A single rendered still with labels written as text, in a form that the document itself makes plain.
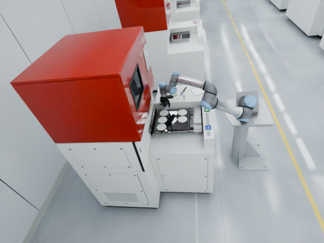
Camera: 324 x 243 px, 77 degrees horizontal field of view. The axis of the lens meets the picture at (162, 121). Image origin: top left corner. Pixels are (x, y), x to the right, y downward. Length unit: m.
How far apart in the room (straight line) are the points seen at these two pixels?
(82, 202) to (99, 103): 1.83
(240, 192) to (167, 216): 0.91
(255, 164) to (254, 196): 0.45
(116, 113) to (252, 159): 2.08
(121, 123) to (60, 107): 0.43
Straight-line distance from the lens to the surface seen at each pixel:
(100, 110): 1.45
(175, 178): 2.34
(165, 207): 2.63
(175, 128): 2.10
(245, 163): 2.94
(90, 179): 2.24
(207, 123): 2.04
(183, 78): 2.02
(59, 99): 1.53
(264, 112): 2.44
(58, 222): 3.04
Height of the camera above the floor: 2.37
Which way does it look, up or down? 42 degrees down
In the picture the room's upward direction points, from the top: 11 degrees counter-clockwise
